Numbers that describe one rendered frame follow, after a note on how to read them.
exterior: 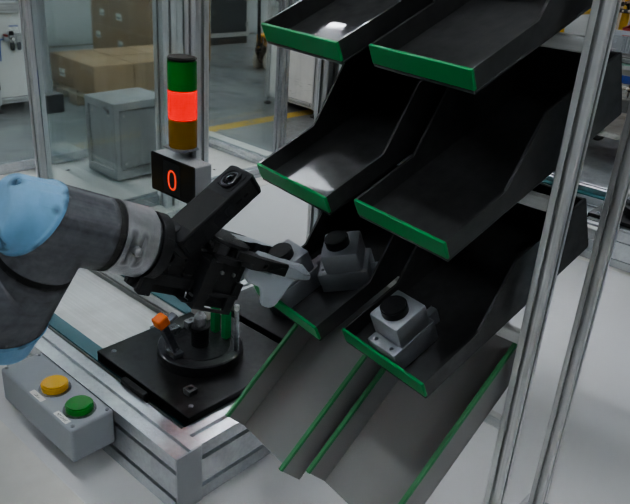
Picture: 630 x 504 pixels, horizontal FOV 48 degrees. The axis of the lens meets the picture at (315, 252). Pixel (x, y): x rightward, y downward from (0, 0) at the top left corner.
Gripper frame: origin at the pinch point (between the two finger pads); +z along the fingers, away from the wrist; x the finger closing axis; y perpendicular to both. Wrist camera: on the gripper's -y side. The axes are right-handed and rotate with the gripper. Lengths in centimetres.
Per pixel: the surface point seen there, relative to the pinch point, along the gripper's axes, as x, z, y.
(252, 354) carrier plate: -20.2, 19.7, 22.0
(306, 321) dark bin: 7.2, -0.5, 5.0
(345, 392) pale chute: 9.2, 9.2, 12.7
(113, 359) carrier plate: -30.8, 1.7, 30.4
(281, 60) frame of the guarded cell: -124, 79, -34
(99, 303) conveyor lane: -58, 12, 32
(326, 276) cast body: 4.2, 2.8, -0.1
